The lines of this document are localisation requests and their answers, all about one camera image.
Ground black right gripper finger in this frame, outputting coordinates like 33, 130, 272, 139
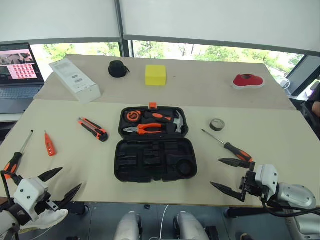
217, 157, 256, 169
210, 181, 247, 203

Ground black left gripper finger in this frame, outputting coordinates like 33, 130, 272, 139
37, 167, 64, 183
58, 183, 83, 209

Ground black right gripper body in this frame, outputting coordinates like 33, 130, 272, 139
239, 167, 266, 201

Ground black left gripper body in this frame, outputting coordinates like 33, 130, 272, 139
34, 191, 62, 216

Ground orange black handled screwdriver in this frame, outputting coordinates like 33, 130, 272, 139
3, 129, 35, 180
201, 128, 254, 164

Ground orange voltage tester pen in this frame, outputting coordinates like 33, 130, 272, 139
43, 130, 57, 157

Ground orange black utility knife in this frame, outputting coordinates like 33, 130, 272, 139
76, 117, 110, 143

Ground black tool case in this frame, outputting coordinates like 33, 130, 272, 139
113, 101, 198, 184

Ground white sneaker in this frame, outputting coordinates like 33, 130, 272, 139
19, 208, 70, 231

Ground dark electrical tape roll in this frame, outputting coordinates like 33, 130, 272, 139
209, 118, 226, 132

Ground silver rounded robot leg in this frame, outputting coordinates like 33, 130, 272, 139
173, 210, 210, 240
113, 210, 144, 240

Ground red white small shoe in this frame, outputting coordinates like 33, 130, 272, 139
231, 73, 266, 91

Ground long white cardboard box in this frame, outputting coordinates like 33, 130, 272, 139
48, 59, 102, 104

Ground orange black tape measure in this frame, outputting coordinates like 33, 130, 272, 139
125, 110, 142, 124

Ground open grey laptop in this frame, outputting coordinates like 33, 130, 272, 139
0, 42, 46, 115

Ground yellow foam block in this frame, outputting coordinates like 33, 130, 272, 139
144, 64, 168, 87

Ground black round zip pouch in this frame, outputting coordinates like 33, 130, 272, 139
107, 59, 131, 79

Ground white roller blind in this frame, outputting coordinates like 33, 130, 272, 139
0, 0, 121, 44
119, 0, 320, 55

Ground dark window mullion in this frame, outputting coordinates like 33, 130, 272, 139
115, 0, 135, 59

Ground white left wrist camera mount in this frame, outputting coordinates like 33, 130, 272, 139
13, 177, 50, 222

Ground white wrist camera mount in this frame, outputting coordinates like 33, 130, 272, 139
13, 177, 50, 222
254, 164, 279, 199

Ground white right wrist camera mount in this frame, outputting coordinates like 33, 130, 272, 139
254, 164, 279, 199

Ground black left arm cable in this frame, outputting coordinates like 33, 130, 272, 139
0, 169, 25, 209

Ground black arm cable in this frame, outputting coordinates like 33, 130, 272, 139
0, 169, 25, 209
260, 196, 320, 218

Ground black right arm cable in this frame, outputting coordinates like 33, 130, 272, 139
260, 196, 320, 218

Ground thin white floor cable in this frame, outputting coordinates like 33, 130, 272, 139
159, 204, 170, 240

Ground claw hammer orange black handle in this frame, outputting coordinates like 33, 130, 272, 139
144, 110, 186, 134

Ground orange handled pliers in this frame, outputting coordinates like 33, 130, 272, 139
123, 122, 165, 136

